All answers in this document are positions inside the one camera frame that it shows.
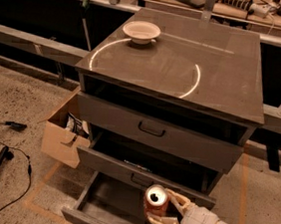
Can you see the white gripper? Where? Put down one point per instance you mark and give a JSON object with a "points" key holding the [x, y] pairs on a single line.
{"points": [[192, 214]]}

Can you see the red coke can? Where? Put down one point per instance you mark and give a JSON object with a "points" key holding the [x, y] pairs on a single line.
{"points": [[155, 200]]}

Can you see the grey middle drawer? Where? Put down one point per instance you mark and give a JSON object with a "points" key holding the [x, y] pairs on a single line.
{"points": [[141, 166]]}

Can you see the grey drawer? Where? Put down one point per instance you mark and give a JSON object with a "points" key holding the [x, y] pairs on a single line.
{"points": [[107, 200], [141, 166], [196, 147]]}

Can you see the grey bottom drawer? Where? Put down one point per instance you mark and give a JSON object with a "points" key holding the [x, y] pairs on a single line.
{"points": [[107, 200]]}

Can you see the grey top drawer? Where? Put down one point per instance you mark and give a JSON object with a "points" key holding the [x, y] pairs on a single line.
{"points": [[196, 147]]}

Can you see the grey metal drawer cabinet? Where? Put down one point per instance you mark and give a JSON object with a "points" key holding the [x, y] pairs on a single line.
{"points": [[202, 77]]}

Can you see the brown cardboard box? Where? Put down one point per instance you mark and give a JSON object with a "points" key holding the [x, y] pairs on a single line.
{"points": [[58, 142]]}

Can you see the white paper bowl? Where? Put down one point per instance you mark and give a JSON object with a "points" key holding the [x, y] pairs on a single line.
{"points": [[141, 32]]}

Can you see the white power strip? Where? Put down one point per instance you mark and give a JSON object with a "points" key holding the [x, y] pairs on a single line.
{"points": [[248, 6]]}

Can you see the black handled floor tool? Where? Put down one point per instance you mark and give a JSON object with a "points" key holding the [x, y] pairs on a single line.
{"points": [[14, 125]]}

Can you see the green handled tool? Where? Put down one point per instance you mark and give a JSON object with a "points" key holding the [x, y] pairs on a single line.
{"points": [[85, 4]]}

